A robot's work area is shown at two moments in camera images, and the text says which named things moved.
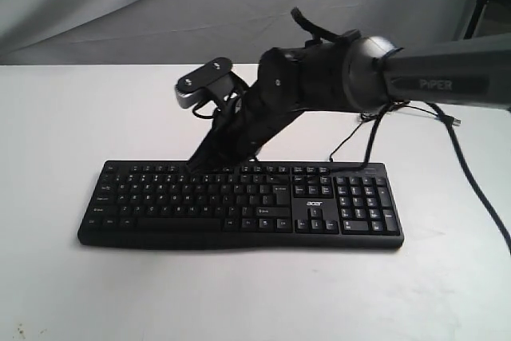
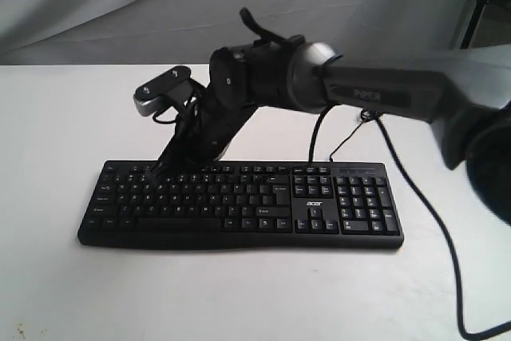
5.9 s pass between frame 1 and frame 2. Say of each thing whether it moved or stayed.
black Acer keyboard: stayed
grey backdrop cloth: stayed
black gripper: moved
